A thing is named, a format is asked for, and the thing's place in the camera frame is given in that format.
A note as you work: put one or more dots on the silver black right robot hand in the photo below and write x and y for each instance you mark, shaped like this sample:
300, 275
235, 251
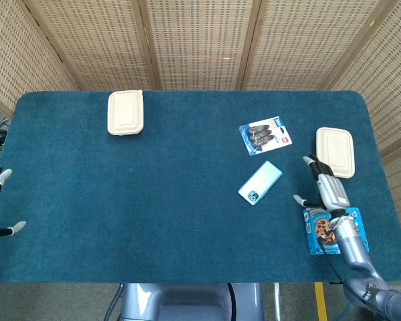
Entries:
332, 192

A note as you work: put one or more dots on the smartphone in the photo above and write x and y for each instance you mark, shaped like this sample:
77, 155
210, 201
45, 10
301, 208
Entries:
260, 183

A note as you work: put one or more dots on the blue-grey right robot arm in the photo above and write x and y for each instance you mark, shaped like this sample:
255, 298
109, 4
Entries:
354, 247

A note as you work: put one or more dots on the blue cookie box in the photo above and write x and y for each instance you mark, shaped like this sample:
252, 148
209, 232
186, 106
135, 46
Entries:
315, 227

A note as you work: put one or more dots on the beige lidded lunch box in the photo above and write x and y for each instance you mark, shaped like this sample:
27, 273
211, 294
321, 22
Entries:
339, 150
125, 112

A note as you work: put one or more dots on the blister pack of black clips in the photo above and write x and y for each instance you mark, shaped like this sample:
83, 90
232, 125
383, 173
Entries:
264, 135

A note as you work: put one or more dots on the yellow floor tape strip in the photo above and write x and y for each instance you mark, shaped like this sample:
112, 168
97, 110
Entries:
321, 302

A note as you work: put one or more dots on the woven bamboo screen panel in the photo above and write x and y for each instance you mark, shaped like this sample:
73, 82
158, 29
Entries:
200, 43
394, 83
93, 43
307, 43
16, 50

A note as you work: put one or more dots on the blue carpet table mat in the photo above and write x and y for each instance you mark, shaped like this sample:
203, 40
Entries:
120, 200

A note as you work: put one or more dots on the blue-grey robot torso base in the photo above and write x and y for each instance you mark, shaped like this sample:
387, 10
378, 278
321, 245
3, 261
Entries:
187, 302

